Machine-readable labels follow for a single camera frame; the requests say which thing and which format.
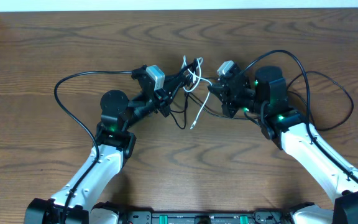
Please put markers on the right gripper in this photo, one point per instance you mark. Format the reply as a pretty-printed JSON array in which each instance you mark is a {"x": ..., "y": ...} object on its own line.
[{"x": 224, "y": 93}]

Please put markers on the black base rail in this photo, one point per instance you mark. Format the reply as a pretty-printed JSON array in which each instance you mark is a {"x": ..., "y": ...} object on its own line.
[{"x": 197, "y": 217}]

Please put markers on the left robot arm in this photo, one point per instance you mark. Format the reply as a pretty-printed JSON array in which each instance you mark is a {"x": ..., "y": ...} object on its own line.
[{"x": 113, "y": 145}]

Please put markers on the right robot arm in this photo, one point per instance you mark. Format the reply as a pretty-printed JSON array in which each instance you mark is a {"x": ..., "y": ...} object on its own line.
[{"x": 290, "y": 131}]

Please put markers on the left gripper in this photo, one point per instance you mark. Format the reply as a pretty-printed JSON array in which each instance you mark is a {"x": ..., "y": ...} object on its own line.
[{"x": 163, "y": 103}]

